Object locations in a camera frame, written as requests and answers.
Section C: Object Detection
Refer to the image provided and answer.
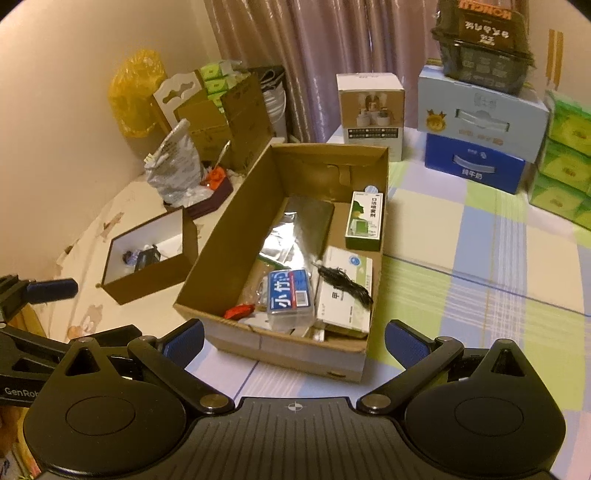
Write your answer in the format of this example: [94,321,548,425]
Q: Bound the plaid cloth desktop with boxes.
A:
[185,124,591,416]

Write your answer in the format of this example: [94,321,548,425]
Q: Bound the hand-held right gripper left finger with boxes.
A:
[59,318,236,417]

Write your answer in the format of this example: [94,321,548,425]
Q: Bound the small open brown box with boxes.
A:
[100,208,199,305]

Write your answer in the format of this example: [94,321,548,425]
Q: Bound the black instant noodle bowl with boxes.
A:
[430,0,536,97]

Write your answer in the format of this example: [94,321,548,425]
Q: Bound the crumpled clear plastic bag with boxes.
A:
[144,119,208,206]

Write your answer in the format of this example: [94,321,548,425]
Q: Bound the red candy packet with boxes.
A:
[224,302,257,320]

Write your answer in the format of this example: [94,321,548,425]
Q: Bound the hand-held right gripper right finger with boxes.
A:
[357,318,533,417]

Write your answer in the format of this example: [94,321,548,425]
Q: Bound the black cable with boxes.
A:
[311,261,374,306]

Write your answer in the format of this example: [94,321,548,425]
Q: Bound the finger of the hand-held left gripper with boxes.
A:
[0,275,79,324]
[0,325,143,372]

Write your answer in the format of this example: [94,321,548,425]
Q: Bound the dark blue milk carton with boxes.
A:
[425,133,527,195]

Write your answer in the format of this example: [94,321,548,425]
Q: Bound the light blue milk carton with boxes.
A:
[417,65,550,164]

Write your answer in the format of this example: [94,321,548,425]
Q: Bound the yellow plastic bag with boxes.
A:
[108,48,169,138]

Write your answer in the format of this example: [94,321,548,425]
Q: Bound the white green medicine box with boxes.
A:
[314,246,374,334]

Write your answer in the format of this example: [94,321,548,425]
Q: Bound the pink brown curtain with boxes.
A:
[203,0,444,144]

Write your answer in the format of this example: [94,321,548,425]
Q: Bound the white photo product box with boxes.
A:
[335,73,406,162]

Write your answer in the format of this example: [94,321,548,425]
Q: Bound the green white carton box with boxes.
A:
[344,190,384,252]

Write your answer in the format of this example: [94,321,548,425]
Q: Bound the white scalloped cardboard insert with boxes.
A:
[152,71,206,134]

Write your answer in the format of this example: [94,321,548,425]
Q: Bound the open brown carton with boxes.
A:
[175,74,273,172]

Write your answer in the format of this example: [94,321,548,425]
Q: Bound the long brown cardboard box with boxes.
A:
[173,142,391,383]

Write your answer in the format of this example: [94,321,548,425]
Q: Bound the clear plastic box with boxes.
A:
[265,269,315,329]

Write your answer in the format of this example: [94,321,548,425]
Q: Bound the stack of green tissue packs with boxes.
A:
[526,88,591,220]

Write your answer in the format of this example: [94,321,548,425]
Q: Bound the small green tissue packs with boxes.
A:
[194,60,252,114]

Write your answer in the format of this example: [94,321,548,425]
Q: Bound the wooden slat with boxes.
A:
[549,28,565,90]

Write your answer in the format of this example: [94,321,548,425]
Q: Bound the silver foil bag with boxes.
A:
[259,196,335,271]

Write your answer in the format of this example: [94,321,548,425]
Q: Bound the dark maroon tray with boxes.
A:
[185,175,234,220]

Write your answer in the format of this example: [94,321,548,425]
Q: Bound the white striped bag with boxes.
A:
[249,65,289,139]

